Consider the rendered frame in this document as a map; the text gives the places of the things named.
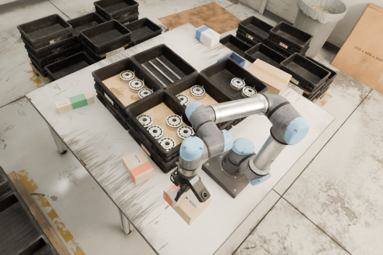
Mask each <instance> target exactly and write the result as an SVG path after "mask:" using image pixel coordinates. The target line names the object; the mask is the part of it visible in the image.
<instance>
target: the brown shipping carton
mask: <svg viewBox="0 0 383 255"><path fill-rule="evenodd" d="M247 71H249V72H250V73H252V74H253V75H254V76H255V77H257V78H258V79H259V80H261V81H262V82H264V83H265V84H267V85H268V86H269V88H268V90H267V91H266V93H273V94H278V95H280V96H281V95H282V93H283V92H284V91H285V89H286V87H287V85H288V83H289V81H290V79H291V77H292V75H290V74H288V73H286V72H284V71H282V70H280V69H278V68H276V67H273V66H271V65H269V64H267V63H265V62H263V61H261V60H259V59H256V60H255V61H254V62H253V63H252V64H251V65H250V66H249V68H248V69H247Z"/></svg>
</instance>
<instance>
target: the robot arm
mask: <svg viewBox="0 0 383 255"><path fill-rule="evenodd" d="M185 114H186V116H187V118H188V120H189V121H190V123H191V124H192V126H193V128H194V129H195V131H196V132H197V134H198V136H199V137H200V138H198V137H192V136H189V137H186V138H185V139H184V140H183V141H182V144H181V147H180V157H179V160H178V161H177V162H176V163H175V165H176V166H177V168H176V169H175V170H174V171H173V172H172V173H171V175H170V180H171V181H172V182H173V183H174V184H175V185H176V186H177V187H178V186H179V187H180V189H179V188H176V189H175V191H172V190H169V191H168V195H169V196H170V198H171V199H172V201H173V204H172V207H176V206H178V203H179V202H180V200H181V199H182V197H183V196H184V193H186V192H188V191H189V190H190V189H191V190H192V192H193V194H194V195H195V196H196V198H197V199H198V201H199V202H200V203H204V202H205V201H206V200H207V199H208V198H209V197H210V196H211V195H210V193H209V191H208V190H207V188H206V187H205V185H204V184H203V183H202V181H201V178H200V177H199V176H198V175H197V172H198V169H199V165H200V162H201V161H204V160H206V159H208V158H211V157H213V156H216V155H218V154H222V153H224V152H225V151H227V150H230V151H229V152H228V153H227V154H225V155H224V157H223V159H222V167H223V169H224V170H225V171H226V172H227V173H229V174H230V175H235V176H238V175H242V174H244V175H245V177H246V178H247V180H248V182H250V184H251V185H252V186H256V185H258V184H260V183H262V182H264V181H266V180H267V179H269V178H270V177H271V174H270V173H269V172H270V170H271V164H272V163H273V162H274V160H275V159H276V158H277V157H278V155H279V154H280V153H281V152H282V150H283V149H284V148H285V147H286V146H288V145H295V144H297V143H299V142H300V141H301V140H302V139H303V138H304V137H305V136H306V135H307V134H308V132H309V124H308V123H307V122H306V120H305V119H304V118H303V117H302V116H301V115H300V114H299V112H298V111H297V110H296V109H295V108H294V107H293V106H292V105H291V104H290V102H289V101H288V100H287V99H286V98H284V97H282V96H280V95H278V94H273V93H257V94H255V95H253V96H252V97H249V98H244V99H240V100H234V101H228V102H223V103H219V104H213V105H208V106H204V105H203V104H202V103H201V102H199V101H194V102H192V103H190V104H189V105H188V106H187V107H186V109H185ZM254 114H257V115H259V116H261V115H265V116H266V117H267V118H268V120H269V121H270V122H271V123H272V126H271V128H270V136H269V137H268V138H267V140H266V141H265V143H264V144H263V146H262V147H261V149H260V150H259V151H258V153H257V154H256V153H255V151H254V149H255V148H254V144H253V142H252V141H251V140H249V139H247V138H238V139H236V140H235V141H234V142H233V138H232V136H231V134H230V133H229V132H228V131H227V130H220V131H219V129H218V128H217V126H216V124H217V123H220V122H225V121H229V120H234V119H237V118H242V117H247V116H251V115H254ZM172 177H173V180H174V181H173V180H172Z"/></svg>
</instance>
